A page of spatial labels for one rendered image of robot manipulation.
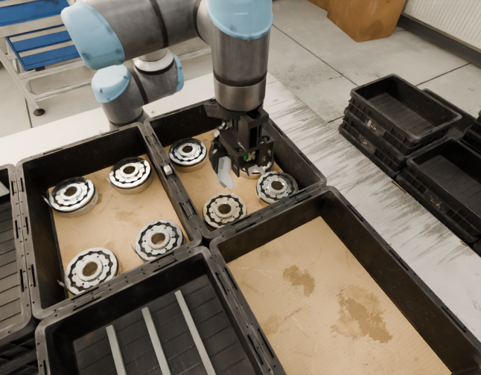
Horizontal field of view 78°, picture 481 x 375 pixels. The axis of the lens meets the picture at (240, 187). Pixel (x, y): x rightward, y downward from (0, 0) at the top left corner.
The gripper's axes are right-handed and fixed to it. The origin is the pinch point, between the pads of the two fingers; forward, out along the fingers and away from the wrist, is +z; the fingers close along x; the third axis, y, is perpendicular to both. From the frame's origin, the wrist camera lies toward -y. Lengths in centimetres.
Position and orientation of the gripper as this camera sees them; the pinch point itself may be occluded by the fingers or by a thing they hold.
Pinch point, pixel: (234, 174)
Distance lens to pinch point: 61.9
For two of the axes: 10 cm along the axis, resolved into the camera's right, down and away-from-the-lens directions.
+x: 8.6, -4.1, 3.2
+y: 5.2, 6.8, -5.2
